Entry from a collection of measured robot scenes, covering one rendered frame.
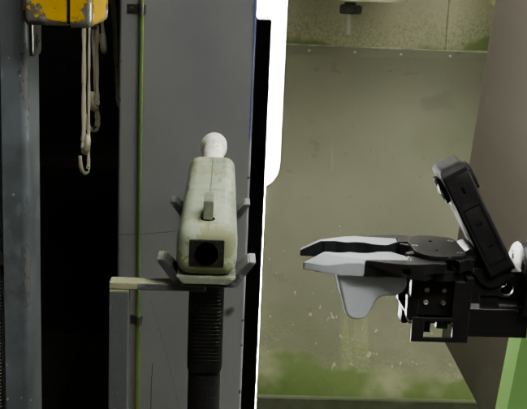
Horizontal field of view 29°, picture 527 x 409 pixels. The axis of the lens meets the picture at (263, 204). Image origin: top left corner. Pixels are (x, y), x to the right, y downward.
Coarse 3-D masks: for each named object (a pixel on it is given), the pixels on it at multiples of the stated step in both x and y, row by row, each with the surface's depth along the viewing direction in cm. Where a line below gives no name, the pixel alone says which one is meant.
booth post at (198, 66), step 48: (144, 0) 133; (192, 0) 133; (240, 0) 133; (144, 48) 134; (192, 48) 135; (240, 48) 135; (144, 96) 136; (192, 96) 136; (240, 96) 136; (144, 144) 137; (192, 144) 138; (240, 144) 138; (144, 192) 139; (240, 192) 139; (144, 240) 141; (240, 240) 141; (240, 288) 143; (144, 336) 144; (240, 336) 144; (144, 384) 145; (240, 384) 146
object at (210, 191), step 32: (192, 160) 108; (224, 160) 107; (192, 192) 92; (224, 192) 92; (192, 224) 81; (224, 224) 81; (192, 256) 80; (224, 256) 80; (224, 288) 92; (192, 320) 92; (192, 352) 93; (192, 384) 94
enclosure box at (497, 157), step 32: (512, 0) 193; (512, 32) 193; (512, 64) 193; (480, 96) 210; (512, 96) 193; (480, 128) 210; (512, 128) 193; (480, 160) 210; (512, 160) 193; (480, 192) 210; (512, 192) 193; (512, 224) 193; (480, 352) 210; (512, 352) 196; (480, 384) 210; (512, 384) 219
